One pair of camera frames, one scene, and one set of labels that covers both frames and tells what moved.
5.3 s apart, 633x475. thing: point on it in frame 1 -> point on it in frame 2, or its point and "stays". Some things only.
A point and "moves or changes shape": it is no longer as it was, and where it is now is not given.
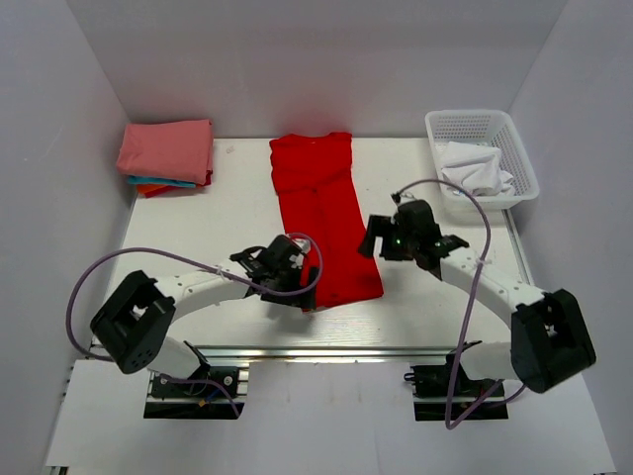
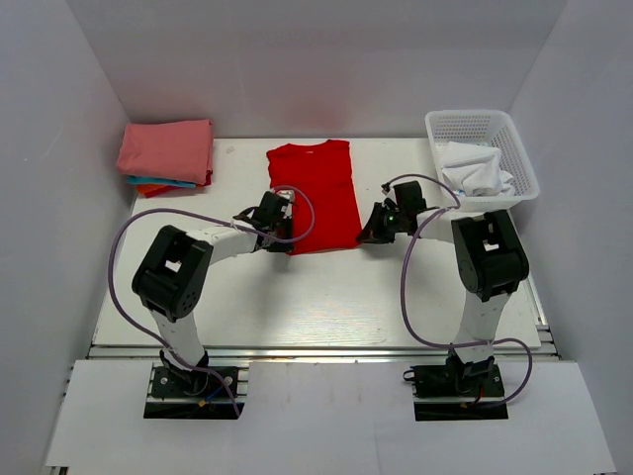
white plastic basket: [481, 151] stays
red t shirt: [320, 208] moves or changes shape
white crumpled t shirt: [476, 168] stays
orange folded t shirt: [156, 190] stays
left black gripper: [305, 299] -> [281, 247]
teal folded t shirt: [141, 179] stays
